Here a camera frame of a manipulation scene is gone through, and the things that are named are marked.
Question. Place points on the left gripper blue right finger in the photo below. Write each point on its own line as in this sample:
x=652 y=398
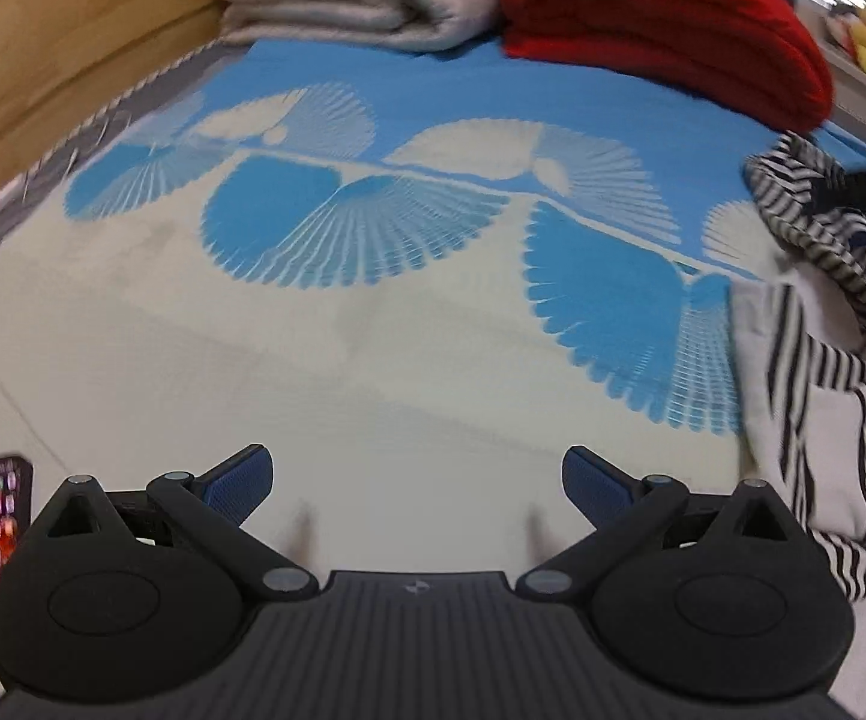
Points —
x=627 y=515

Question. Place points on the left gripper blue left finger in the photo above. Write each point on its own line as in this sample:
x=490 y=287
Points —
x=209 y=510

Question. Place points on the white striped hooded sweater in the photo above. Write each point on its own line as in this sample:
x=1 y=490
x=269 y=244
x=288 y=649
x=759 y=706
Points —
x=800 y=359

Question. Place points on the wooden bed headboard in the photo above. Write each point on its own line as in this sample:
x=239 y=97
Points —
x=65 y=52

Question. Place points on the red folded blanket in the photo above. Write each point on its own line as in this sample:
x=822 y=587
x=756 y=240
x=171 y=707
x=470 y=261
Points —
x=752 y=56

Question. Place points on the blue white patterned bedsheet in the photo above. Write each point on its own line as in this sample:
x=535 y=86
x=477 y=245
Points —
x=416 y=279

